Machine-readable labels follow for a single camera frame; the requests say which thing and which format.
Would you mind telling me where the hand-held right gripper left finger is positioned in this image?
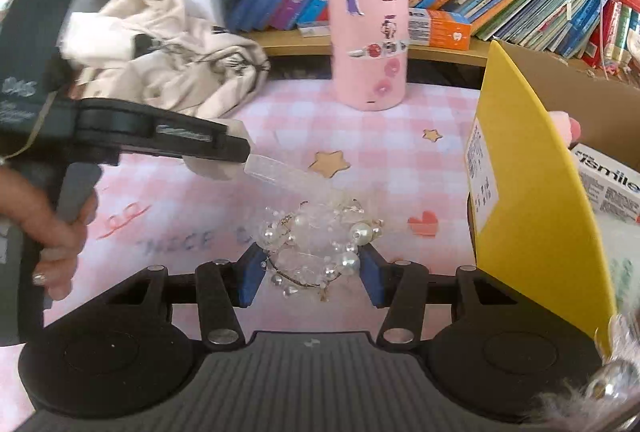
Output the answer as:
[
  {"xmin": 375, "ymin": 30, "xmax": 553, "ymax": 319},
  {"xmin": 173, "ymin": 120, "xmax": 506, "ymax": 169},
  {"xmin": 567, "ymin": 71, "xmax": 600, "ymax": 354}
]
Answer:
[{"xmin": 106, "ymin": 243, "xmax": 267, "ymax": 346}]

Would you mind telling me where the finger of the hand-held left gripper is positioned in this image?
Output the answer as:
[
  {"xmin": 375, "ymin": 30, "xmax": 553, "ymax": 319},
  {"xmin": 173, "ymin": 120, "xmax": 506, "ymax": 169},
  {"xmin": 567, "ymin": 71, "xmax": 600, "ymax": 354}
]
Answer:
[{"xmin": 74, "ymin": 97, "xmax": 251, "ymax": 164}]

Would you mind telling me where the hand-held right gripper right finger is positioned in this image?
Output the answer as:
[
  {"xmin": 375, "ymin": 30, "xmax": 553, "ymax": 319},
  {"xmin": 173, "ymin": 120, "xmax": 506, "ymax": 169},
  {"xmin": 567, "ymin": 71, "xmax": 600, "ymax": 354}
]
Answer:
[{"xmin": 358, "ymin": 244, "xmax": 511, "ymax": 346}]

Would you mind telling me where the pearl bead bracelet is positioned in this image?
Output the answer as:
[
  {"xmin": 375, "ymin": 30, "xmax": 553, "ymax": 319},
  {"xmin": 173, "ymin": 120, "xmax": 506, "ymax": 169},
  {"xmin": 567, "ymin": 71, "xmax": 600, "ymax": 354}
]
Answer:
[{"xmin": 244, "ymin": 151, "xmax": 387, "ymax": 304}]

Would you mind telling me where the cardboard box with yellow flaps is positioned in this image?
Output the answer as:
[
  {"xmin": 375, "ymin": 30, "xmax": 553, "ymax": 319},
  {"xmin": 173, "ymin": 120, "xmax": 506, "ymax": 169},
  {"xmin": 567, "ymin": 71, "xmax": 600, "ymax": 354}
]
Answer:
[{"xmin": 464, "ymin": 39, "xmax": 640, "ymax": 359}]

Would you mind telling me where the pink checked desktop mat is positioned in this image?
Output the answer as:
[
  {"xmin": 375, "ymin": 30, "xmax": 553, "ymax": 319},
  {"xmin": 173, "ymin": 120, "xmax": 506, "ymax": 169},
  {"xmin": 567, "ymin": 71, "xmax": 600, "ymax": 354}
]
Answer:
[{"xmin": 0, "ymin": 75, "xmax": 485, "ymax": 432}]

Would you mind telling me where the person's left hand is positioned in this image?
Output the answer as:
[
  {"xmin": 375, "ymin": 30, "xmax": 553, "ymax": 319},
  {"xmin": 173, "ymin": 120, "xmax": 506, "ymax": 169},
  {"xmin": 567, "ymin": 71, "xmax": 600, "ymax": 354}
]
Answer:
[{"xmin": 0, "ymin": 162, "xmax": 100, "ymax": 303}]

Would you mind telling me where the cream printed cloth bag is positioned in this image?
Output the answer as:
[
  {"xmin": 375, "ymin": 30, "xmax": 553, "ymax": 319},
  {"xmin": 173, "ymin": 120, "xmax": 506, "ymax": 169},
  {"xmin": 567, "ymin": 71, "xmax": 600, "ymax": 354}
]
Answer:
[{"xmin": 62, "ymin": 0, "xmax": 272, "ymax": 125}]

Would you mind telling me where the beige rubber band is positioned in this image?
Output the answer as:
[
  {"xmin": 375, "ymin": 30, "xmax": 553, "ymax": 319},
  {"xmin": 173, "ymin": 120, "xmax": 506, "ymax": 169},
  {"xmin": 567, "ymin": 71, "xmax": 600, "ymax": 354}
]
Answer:
[{"xmin": 2, "ymin": 91, "xmax": 57, "ymax": 159}]

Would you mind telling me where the large wooden star piece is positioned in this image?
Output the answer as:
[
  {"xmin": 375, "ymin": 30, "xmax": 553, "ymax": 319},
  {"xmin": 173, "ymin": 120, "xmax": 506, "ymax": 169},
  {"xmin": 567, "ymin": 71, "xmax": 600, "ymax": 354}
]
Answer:
[{"xmin": 307, "ymin": 149, "xmax": 352, "ymax": 176}]

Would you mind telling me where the wooden bookshelf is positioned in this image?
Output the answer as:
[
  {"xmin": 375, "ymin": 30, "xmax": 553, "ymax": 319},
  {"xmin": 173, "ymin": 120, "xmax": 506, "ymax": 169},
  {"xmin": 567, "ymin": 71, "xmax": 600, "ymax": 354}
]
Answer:
[{"xmin": 242, "ymin": 26, "xmax": 493, "ymax": 66}]

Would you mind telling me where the grey fuzzy pompom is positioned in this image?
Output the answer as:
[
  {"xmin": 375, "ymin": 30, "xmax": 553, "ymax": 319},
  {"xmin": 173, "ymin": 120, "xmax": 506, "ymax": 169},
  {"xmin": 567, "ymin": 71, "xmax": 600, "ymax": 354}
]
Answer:
[{"xmin": 539, "ymin": 312, "xmax": 640, "ymax": 432}]

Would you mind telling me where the pink sticker-covered cylinder container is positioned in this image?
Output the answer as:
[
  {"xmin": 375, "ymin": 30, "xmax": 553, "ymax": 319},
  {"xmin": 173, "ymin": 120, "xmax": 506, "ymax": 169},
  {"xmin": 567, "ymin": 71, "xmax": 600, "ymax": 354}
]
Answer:
[{"xmin": 323, "ymin": 0, "xmax": 411, "ymax": 113}]

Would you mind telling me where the pink plush toy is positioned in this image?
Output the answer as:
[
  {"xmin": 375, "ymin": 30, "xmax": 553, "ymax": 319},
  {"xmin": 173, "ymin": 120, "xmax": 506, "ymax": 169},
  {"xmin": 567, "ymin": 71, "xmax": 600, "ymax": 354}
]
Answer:
[{"xmin": 547, "ymin": 111, "xmax": 584, "ymax": 142}]

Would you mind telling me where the green and white packet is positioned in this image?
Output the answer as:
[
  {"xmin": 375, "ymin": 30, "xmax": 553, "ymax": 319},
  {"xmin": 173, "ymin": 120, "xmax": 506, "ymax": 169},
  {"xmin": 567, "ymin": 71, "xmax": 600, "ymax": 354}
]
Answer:
[{"xmin": 606, "ymin": 222, "xmax": 640, "ymax": 315}]

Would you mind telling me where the orange and white toothpaste box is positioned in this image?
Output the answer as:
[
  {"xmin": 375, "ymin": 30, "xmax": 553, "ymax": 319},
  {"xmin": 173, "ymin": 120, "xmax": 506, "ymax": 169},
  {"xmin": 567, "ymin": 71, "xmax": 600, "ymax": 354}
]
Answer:
[{"xmin": 407, "ymin": 7, "xmax": 474, "ymax": 52}]

